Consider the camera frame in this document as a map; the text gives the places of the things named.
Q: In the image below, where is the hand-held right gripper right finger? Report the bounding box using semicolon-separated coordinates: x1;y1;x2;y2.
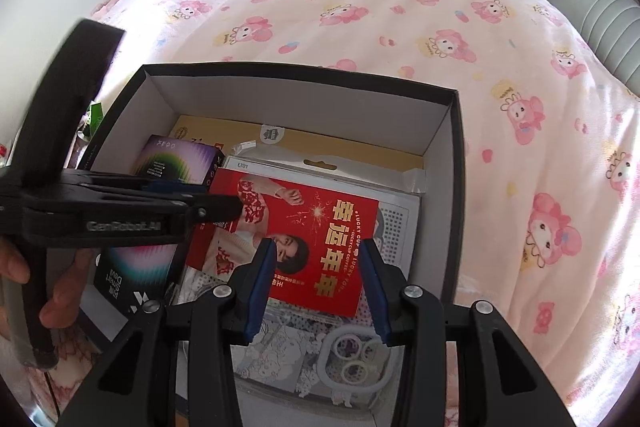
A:
359;238;576;427

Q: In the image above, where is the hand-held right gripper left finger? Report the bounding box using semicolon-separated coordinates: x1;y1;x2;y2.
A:
59;238;278;427

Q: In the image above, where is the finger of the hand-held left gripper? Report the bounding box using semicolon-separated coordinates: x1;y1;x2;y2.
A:
140;177;208;196
172;193;244;226

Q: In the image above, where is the purple and black small box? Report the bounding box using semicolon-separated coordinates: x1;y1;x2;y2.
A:
131;134;226;188

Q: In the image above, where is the red printed card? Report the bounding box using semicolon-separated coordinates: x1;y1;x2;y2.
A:
185;167;381;319

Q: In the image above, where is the cartoon dotted craft packet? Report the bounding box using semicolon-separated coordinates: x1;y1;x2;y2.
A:
220;155;428;269

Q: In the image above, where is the black cardboard box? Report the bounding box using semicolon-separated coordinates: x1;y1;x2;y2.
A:
75;64;468;427

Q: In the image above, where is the person's left hand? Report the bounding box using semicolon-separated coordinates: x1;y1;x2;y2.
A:
0;237;97;333

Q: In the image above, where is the line drawing craft sheet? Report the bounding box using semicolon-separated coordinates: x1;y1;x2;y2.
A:
234;307;323;410

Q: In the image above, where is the green packet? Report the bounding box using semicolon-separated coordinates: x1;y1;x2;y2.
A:
81;102;105;140

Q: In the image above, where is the black box with rainbow print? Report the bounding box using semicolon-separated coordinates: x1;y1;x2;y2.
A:
80;243;183;344

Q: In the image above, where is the flat yellow box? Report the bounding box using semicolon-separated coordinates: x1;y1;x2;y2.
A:
167;114;426;174

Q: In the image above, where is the pink cartoon printed blanket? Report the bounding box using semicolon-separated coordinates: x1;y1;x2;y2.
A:
0;0;640;427

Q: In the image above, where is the white ring set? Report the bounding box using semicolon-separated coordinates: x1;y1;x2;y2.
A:
317;326;393;402

